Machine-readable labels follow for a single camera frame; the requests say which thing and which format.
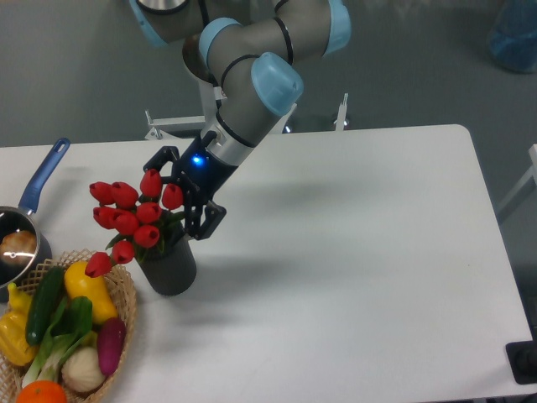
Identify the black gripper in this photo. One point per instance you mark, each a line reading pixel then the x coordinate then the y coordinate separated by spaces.
pixel 200 175

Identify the red tulip bouquet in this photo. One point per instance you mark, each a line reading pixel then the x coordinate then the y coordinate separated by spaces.
pixel 148 220

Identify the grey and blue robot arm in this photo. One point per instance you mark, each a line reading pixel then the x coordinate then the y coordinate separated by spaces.
pixel 254 66

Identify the dark grey ribbed vase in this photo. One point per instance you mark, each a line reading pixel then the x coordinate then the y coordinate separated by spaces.
pixel 172 271

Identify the yellow squash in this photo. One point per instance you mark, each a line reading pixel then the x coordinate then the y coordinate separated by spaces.
pixel 77 283

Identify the purple eggplant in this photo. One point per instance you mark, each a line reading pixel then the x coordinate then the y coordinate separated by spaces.
pixel 109 343

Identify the green cucumber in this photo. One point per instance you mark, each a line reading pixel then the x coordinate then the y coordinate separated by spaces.
pixel 43 305

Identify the green bok choy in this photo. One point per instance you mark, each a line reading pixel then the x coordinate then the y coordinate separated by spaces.
pixel 70 324

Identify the bread roll in pan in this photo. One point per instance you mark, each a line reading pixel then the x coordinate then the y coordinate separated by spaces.
pixel 18 248

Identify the woven wicker basket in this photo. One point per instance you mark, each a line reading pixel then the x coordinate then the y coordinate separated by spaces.
pixel 113 293

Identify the white garlic bulb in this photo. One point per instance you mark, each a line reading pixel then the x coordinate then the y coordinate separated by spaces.
pixel 81 372

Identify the yellow bell pepper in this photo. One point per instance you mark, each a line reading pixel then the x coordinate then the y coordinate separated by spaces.
pixel 14 345

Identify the orange fruit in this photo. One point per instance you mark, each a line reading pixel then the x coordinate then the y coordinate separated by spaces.
pixel 42 391

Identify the blue translucent container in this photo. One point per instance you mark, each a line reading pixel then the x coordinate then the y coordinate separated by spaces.
pixel 512 39

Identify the black device at table edge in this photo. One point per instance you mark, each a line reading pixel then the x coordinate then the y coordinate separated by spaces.
pixel 522 360

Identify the blue handled saucepan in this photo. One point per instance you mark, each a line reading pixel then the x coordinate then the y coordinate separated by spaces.
pixel 21 217

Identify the white frame at right edge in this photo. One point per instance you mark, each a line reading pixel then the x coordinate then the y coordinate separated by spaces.
pixel 521 190

